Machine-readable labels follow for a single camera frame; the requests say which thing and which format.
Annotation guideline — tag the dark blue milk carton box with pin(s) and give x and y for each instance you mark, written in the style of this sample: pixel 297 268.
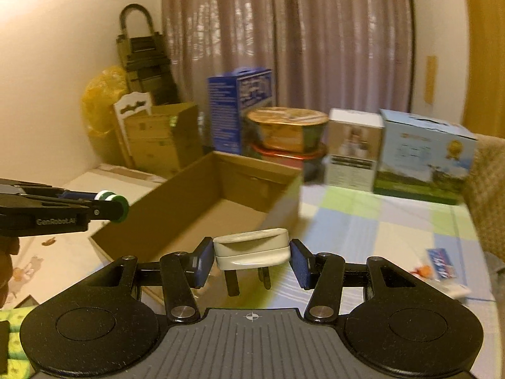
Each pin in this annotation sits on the dark blue milk carton box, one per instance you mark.
pixel 232 96

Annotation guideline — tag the white product box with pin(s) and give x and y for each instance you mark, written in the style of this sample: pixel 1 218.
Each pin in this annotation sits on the white product box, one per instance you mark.
pixel 354 142

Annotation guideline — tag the red instant noodle bowl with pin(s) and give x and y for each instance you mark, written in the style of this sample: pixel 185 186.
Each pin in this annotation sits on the red instant noodle bowl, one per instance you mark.
pixel 310 163

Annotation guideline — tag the blue tissue pack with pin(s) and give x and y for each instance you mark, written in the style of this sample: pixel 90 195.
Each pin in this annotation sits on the blue tissue pack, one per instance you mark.
pixel 441 263

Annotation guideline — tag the Doraemon toy figure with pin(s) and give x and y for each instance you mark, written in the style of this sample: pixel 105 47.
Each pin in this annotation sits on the Doraemon toy figure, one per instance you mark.
pixel 424 271

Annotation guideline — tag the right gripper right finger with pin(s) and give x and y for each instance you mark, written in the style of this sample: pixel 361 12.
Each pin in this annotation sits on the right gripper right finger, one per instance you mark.
pixel 323 274

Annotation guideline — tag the tan shipping cardboard box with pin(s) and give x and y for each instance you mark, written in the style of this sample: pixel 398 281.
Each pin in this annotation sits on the tan shipping cardboard box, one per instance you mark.
pixel 166 141

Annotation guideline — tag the black folding hand cart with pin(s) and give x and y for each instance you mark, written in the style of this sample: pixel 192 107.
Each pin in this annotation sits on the black folding hand cart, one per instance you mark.
pixel 145 60

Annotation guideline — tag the person's left hand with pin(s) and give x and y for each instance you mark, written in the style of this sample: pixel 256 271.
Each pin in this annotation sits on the person's left hand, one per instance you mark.
pixel 9 246

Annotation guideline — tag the white power adapter plug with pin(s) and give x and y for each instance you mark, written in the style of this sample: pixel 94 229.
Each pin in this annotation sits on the white power adapter plug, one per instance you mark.
pixel 260 249

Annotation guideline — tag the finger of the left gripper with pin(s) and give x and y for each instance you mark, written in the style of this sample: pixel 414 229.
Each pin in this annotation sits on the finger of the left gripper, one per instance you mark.
pixel 104 205

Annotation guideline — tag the checkered table cloth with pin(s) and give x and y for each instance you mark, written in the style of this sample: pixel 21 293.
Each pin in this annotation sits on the checkered table cloth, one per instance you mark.
pixel 357 225

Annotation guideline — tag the pink sheer curtain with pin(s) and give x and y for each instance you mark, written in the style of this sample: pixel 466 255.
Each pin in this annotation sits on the pink sheer curtain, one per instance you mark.
pixel 323 54

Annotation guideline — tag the white carved wooden board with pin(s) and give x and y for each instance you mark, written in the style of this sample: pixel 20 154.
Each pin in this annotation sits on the white carved wooden board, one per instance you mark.
pixel 130 105

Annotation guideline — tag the open brown cardboard box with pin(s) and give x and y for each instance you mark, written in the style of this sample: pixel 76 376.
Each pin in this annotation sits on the open brown cardboard box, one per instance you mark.
pixel 218 195

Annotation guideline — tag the light blue milk box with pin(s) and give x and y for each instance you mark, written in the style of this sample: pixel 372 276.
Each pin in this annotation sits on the light blue milk box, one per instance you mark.
pixel 423 158

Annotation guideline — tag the cream cartoon bed sheet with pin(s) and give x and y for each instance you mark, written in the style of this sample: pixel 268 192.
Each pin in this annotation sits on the cream cartoon bed sheet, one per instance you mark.
pixel 47 265

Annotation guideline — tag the yellow plastic bag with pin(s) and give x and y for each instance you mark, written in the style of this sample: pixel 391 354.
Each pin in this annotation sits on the yellow plastic bag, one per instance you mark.
pixel 96 104

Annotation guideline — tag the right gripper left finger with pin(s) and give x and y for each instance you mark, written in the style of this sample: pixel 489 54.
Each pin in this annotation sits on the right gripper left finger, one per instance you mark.
pixel 181 272

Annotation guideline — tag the quilted beige cushion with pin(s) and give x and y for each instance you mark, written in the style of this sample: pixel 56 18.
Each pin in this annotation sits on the quilted beige cushion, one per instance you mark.
pixel 484 193

